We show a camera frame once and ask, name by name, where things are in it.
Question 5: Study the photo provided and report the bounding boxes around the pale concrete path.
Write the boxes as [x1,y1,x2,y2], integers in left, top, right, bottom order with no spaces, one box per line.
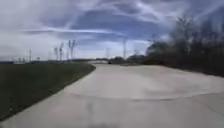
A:
[0,63,224,128]

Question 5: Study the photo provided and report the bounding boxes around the green grass field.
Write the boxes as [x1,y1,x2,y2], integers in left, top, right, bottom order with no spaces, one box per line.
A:
[0,62,97,122]

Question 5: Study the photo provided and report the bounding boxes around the row of bare trees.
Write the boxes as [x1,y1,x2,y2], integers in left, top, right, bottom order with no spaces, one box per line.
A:
[108,13,224,78]

